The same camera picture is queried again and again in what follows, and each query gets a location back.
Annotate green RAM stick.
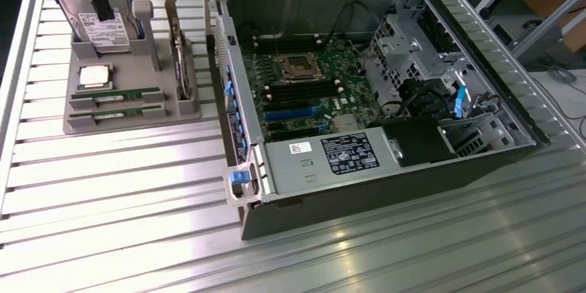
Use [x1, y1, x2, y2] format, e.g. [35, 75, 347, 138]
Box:
[90, 106, 158, 120]
[72, 87, 162, 102]

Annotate black RAM slot bank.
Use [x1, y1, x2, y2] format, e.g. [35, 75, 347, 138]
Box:
[263, 79, 343, 104]
[252, 33, 333, 55]

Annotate hard disk with white label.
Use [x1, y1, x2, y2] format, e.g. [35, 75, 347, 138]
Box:
[54, 0, 147, 54]

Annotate silver CPU chip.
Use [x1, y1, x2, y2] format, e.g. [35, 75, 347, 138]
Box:
[78, 65, 114, 87]

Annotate graphics card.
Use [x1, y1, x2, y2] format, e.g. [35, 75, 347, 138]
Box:
[163, 0, 194, 102]

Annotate grey parts rack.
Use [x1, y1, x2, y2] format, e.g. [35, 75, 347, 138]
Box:
[62, 0, 206, 135]

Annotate CPU socket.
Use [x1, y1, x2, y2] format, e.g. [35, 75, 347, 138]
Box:
[272, 53, 322, 84]

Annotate black expansion slot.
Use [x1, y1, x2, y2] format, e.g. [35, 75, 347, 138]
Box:
[264, 98, 318, 112]
[270, 126, 322, 140]

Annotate blue expansion slot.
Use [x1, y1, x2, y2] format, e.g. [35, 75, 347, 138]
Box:
[264, 106, 322, 120]

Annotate green motherboard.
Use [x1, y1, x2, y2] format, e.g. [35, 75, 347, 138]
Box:
[240, 37, 386, 143]

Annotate blue case latch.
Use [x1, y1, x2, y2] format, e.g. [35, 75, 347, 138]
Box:
[230, 168, 251, 186]

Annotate silver chipset heatsink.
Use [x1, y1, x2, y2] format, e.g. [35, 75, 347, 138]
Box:
[331, 114, 361, 132]

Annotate silver power supply unit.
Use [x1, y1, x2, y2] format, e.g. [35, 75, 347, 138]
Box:
[263, 127, 405, 203]

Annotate silver metal disk bay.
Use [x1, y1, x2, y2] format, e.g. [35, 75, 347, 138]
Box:
[363, 0, 539, 156]

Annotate black open PC case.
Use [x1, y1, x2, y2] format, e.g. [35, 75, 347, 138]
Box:
[200, 0, 553, 242]

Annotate black equipment box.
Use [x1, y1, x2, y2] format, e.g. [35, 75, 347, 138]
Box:
[486, 15, 565, 65]

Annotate thin black wire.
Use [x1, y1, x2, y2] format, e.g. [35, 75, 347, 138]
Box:
[327, 0, 382, 42]

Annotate black wire bundle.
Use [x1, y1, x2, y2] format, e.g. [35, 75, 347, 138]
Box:
[397, 78, 459, 119]

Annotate blue flat wire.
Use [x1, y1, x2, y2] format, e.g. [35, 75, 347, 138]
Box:
[453, 84, 469, 119]

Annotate grey loose cables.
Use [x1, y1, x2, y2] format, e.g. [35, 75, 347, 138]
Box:
[543, 54, 586, 85]

